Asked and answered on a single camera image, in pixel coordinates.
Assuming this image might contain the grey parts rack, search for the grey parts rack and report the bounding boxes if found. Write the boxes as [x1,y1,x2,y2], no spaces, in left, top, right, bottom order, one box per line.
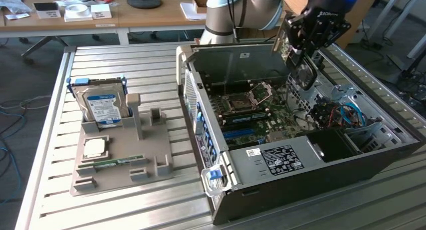
[68,92,178,197]

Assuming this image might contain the plain white box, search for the plain white box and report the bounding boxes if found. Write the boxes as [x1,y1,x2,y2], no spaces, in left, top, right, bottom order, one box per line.
[90,3,112,20]

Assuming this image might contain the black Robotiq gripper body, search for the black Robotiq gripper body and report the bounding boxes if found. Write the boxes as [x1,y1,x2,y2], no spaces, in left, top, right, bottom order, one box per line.
[301,0,374,20]

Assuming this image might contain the CPU socket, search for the CPU socket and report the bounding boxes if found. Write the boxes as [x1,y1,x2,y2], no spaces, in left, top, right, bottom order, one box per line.
[225,92,265,114]

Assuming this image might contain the blue case latch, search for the blue case latch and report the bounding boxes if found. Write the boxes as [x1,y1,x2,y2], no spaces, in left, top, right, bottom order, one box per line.
[206,168,223,184]

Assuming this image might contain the metal socket cover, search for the metal socket cover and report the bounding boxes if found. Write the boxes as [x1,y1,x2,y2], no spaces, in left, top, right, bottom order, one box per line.
[247,81,275,109]

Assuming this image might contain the brown wooden board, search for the brown wooden board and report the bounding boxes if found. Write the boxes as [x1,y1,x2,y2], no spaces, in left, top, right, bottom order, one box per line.
[278,0,380,49]

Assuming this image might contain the grey power supply with label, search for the grey power supply with label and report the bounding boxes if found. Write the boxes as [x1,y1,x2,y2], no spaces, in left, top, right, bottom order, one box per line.
[229,136,326,186]

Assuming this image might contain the graphics card with black fan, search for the graphics card with black fan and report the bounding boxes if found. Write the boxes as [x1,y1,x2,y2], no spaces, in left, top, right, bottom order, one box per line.
[273,14,322,91]

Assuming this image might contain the installed RAM stick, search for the installed RAM stick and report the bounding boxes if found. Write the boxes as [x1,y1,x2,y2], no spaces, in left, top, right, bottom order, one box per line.
[225,111,267,124]

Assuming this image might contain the open black PC case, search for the open black PC case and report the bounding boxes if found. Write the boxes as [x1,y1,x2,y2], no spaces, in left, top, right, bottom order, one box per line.
[175,43,426,226]

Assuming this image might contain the white label card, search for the white label card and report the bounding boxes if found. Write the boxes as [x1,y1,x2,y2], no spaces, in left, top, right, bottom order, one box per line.
[4,12,31,21]

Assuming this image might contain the green RAM stick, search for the green RAM stick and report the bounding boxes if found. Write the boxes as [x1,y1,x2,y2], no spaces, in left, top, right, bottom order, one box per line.
[92,154,147,168]

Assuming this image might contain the hard disk in blue bracket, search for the hard disk in blue bracket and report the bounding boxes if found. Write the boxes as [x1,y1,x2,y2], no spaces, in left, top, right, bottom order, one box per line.
[66,75,130,129]

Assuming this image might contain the white box with black top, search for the white box with black top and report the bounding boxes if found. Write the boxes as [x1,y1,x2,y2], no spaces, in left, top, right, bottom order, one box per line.
[32,1,62,19]

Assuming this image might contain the wooden desk with white frame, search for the wooden desk with white frame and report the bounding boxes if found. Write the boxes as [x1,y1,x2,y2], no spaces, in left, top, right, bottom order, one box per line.
[0,0,210,64]

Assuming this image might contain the white table legs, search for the white table legs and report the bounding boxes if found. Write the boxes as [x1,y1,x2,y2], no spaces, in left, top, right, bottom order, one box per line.
[365,0,426,58]

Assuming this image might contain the black round lamp base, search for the black round lamp base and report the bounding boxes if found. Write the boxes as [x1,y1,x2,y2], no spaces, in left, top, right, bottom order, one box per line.
[126,0,165,9]

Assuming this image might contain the white paper stack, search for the white paper stack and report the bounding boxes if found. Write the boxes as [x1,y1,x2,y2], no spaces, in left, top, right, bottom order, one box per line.
[179,1,209,21]

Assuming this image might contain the blue wire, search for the blue wire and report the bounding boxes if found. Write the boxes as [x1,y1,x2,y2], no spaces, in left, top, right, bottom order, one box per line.
[338,102,369,129]

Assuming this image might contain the blue expansion slot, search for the blue expansion slot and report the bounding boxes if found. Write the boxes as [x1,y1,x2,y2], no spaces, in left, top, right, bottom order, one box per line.
[222,127,265,144]

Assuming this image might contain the clear plastic bag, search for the clear plastic bag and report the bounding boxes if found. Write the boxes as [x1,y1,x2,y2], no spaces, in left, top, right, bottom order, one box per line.
[0,0,34,13]

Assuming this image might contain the metal disk bay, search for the metal disk bay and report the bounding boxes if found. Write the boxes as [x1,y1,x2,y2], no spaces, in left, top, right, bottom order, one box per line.
[342,117,404,154]

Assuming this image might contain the blue floor cable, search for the blue floor cable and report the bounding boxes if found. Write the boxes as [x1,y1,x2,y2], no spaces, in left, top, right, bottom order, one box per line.
[0,109,28,205]

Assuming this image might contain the white floor cable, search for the white floor cable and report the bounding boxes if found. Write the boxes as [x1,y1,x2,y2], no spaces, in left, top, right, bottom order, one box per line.
[0,94,52,111]

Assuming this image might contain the green motherboard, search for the green motherboard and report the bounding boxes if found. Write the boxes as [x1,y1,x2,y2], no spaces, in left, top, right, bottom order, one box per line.
[209,89,310,148]

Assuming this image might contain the white tape roll on box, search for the white tape roll on box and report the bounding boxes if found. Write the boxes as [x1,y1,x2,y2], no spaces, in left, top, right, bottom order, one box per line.
[63,3,94,22]

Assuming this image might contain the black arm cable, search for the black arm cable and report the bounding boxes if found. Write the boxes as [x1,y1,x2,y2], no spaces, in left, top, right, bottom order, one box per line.
[225,0,249,42]

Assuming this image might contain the silver CPU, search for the silver CPU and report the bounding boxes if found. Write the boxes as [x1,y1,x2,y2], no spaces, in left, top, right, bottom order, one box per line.
[82,138,108,160]

